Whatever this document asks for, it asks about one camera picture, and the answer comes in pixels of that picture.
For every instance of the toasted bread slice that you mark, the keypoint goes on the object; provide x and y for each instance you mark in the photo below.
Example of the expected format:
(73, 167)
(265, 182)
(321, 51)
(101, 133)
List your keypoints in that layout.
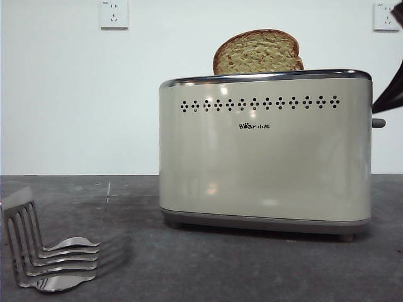
(258, 53)

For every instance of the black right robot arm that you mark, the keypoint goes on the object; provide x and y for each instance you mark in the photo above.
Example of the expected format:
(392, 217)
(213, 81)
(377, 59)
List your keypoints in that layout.
(398, 14)

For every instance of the steel toast rack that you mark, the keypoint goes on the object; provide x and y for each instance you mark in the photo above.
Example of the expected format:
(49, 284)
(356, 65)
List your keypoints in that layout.
(28, 261)

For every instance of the cream two-slot toaster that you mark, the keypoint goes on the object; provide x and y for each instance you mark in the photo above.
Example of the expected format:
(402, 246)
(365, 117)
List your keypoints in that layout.
(264, 163)

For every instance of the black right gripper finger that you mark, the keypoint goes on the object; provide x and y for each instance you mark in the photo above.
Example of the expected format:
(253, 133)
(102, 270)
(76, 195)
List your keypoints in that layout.
(395, 99)
(395, 85)

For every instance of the grey toaster lever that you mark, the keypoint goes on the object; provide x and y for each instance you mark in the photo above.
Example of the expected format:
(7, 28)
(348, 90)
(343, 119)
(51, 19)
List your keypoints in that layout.
(379, 123)

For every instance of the white wall socket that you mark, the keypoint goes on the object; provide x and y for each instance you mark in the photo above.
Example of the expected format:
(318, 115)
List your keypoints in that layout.
(114, 15)
(382, 19)

